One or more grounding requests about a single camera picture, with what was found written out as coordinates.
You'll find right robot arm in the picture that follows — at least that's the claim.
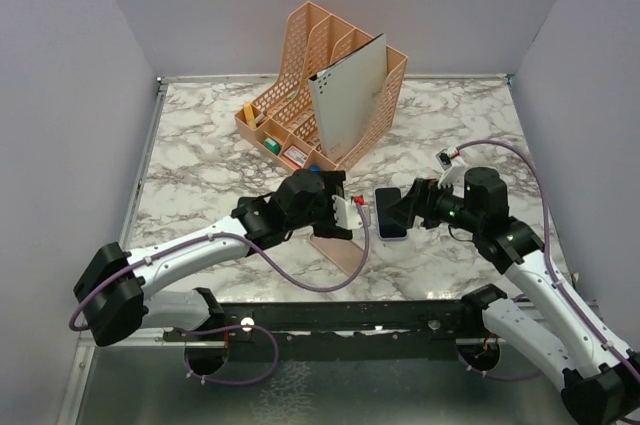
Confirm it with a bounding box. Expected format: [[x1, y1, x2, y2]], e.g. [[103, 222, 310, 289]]
[[386, 167, 639, 424]]

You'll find pink phone case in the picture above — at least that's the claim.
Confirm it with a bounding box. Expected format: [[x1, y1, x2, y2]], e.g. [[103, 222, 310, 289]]
[[309, 235, 364, 275]]

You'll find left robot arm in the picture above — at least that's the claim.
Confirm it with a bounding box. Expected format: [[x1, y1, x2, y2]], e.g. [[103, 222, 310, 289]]
[[69, 169, 353, 347]]

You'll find lavender phone case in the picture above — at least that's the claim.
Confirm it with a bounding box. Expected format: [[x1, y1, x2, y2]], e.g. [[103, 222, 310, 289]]
[[374, 187, 407, 241]]

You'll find peach plastic desk organizer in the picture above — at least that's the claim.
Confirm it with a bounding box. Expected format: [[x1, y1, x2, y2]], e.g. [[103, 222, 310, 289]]
[[235, 2, 408, 172]]

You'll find green stamp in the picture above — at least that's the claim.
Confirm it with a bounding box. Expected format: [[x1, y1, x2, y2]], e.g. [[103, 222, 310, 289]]
[[263, 137, 281, 155]]

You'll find grey folder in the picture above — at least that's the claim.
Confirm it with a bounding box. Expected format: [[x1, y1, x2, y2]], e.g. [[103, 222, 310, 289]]
[[308, 34, 387, 163]]

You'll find red white staples box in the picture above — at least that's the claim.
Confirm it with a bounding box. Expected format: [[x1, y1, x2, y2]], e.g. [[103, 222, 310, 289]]
[[282, 145, 308, 168]]

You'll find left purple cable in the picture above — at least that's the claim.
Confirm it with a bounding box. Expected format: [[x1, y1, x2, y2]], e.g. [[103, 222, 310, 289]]
[[68, 202, 372, 386]]

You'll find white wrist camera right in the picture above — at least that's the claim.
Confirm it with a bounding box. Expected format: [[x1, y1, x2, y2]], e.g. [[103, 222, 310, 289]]
[[436, 147, 468, 188]]

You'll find yellow item in organizer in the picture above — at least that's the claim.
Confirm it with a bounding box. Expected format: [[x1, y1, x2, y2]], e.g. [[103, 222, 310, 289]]
[[243, 102, 257, 130]]

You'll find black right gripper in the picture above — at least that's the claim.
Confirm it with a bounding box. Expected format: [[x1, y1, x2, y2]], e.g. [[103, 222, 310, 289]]
[[383, 175, 483, 232]]

